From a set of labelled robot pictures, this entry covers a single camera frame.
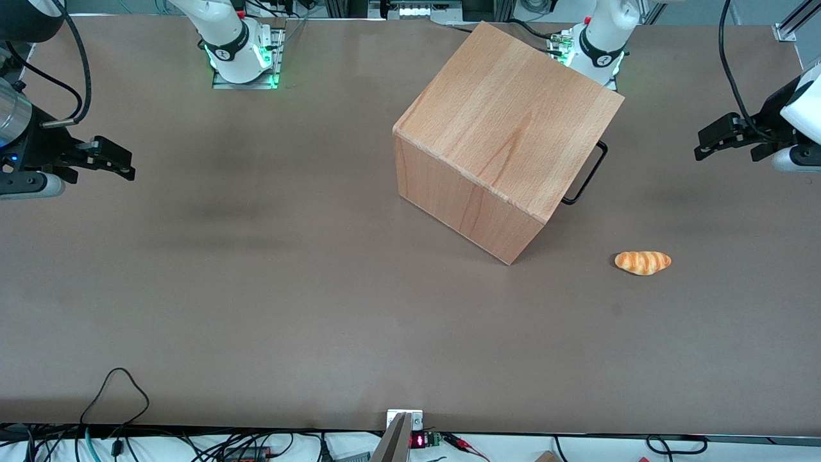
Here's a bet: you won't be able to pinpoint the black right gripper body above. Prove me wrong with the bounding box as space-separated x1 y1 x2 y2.
0 106 81 178

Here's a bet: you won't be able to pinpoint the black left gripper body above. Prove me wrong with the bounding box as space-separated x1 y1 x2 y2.
743 77 804 162

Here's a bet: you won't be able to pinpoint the wooden drawer with black handle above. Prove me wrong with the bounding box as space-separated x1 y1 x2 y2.
561 140 609 207

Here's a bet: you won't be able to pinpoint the striped golden bread roll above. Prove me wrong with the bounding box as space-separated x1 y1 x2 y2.
614 250 673 277

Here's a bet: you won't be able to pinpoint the wooden cabinet box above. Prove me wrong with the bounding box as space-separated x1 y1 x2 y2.
392 21 626 266

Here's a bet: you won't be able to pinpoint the black orange electronic device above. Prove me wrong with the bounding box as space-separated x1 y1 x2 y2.
220 445 271 462

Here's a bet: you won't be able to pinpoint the white lit panel device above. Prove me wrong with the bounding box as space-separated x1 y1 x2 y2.
381 0 464 21

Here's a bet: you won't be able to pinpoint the red clip test leads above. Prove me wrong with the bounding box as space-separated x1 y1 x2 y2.
441 432 489 461

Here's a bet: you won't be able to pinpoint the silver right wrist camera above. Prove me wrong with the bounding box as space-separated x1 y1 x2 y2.
0 172 66 201

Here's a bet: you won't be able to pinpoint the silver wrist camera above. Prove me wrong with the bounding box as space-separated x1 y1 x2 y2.
0 172 66 201
772 144 821 175

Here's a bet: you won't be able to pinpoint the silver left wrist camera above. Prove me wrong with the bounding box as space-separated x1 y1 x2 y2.
772 144 821 175

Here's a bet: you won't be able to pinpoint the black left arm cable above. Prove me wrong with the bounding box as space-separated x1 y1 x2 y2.
718 0 774 141

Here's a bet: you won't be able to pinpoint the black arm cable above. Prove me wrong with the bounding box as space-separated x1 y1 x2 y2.
718 0 774 141
5 0 92 128

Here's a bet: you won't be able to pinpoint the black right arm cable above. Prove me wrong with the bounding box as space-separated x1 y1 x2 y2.
5 0 92 128

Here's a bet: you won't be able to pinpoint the aluminium frame profile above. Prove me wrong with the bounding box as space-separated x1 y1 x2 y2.
772 0 821 43

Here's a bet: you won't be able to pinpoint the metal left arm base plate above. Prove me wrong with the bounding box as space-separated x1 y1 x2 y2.
546 32 620 92

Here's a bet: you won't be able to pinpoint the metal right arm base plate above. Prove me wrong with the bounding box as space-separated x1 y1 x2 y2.
211 24 287 90

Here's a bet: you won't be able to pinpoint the thin black looped cable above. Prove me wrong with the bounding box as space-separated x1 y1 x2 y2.
79 367 151 429

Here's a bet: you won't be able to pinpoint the black coiled cable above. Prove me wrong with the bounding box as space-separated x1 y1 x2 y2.
645 434 709 456

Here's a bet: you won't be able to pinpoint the grey camera mount bar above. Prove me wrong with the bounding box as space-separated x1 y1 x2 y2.
369 409 425 462

